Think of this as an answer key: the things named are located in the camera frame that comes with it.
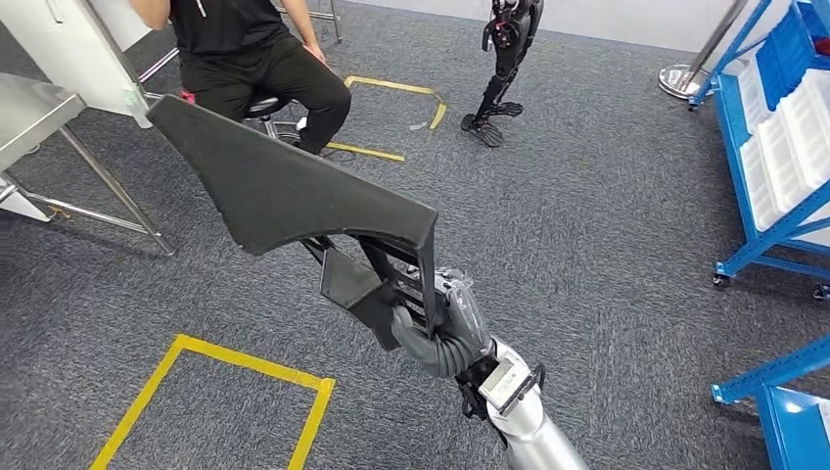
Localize stainless steel workbench table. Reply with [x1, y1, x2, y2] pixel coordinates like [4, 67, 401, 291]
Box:
[0, 70, 177, 257]

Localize chrome stanchion post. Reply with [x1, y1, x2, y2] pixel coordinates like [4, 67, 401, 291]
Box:
[658, 0, 750, 102]

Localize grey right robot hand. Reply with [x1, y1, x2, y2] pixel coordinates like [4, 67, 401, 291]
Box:
[391, 268, 494, 362]

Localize yellow floor tape square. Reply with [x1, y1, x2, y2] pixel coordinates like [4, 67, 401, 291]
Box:
[89, 334, 337, 470]
[324, 75, 448, 164]

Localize blue plastic crate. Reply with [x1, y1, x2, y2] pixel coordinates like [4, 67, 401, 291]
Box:
[754, 3, 830, 113]

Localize person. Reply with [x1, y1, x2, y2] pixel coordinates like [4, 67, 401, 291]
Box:
[128, 0, 353, 156]

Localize white partition panel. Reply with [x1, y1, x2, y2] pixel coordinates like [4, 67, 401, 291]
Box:
[0, 0, 154, 129]

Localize blue metal shelf rack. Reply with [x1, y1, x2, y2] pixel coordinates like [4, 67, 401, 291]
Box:
[687, 0, 830, 301]
[710, 334, 830, 470]

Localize white plastic crate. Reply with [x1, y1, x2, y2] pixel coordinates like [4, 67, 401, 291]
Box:
[755, 110, 815, 218]
[737, 58, 761, 137]
[739, 132, 786, 233]
[777, 68, 830, 193]

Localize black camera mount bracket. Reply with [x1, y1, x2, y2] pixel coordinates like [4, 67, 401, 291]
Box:
[455, 352, 547, 423]

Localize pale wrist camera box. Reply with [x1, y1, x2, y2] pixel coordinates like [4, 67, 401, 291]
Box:
[478, 352, 544, 416]

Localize black plastic bracket panel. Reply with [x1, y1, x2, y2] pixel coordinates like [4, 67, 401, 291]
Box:
[145, 95, 440, 353]

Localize black humanoid robot legs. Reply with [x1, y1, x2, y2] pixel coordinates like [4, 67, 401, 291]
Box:
[460, 0, 546, 149]

